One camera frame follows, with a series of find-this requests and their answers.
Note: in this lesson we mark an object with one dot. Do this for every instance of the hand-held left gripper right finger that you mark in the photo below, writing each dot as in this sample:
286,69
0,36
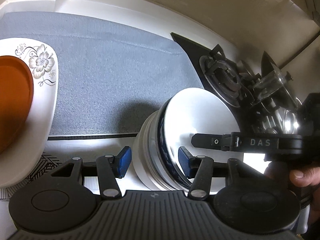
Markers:
183,163

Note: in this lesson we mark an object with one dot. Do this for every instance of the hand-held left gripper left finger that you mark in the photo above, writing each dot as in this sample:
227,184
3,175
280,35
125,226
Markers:
125,160

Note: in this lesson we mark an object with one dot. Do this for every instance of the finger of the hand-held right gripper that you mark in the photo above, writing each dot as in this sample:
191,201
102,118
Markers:
207,141

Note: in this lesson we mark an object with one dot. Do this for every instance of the cream round bowl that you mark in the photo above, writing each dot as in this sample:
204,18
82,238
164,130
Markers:
140,160

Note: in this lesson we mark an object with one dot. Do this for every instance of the white bowl with blue pattern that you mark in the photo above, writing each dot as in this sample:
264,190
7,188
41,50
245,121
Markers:
200,112

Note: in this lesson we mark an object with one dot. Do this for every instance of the white floral plate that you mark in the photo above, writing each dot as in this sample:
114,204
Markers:
42,105

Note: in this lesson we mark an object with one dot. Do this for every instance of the brown bowl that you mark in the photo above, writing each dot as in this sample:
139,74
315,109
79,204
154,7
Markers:
12,100

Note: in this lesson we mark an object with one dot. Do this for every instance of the person's right hand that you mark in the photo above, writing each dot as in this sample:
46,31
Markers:
301,177

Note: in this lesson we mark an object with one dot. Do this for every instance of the metal pot with glass lid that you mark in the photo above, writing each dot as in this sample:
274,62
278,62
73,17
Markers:
270,82

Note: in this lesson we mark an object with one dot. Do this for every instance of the stove burner with pan support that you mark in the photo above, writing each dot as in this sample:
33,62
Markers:
225,77

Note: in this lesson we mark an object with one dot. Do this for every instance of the white mat with black lines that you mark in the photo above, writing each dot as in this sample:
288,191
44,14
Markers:
47,165

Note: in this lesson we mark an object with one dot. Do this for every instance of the grey mat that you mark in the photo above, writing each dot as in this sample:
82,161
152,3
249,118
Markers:
112,80

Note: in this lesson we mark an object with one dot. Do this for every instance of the black gas stove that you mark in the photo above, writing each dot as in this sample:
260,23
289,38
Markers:
192,52

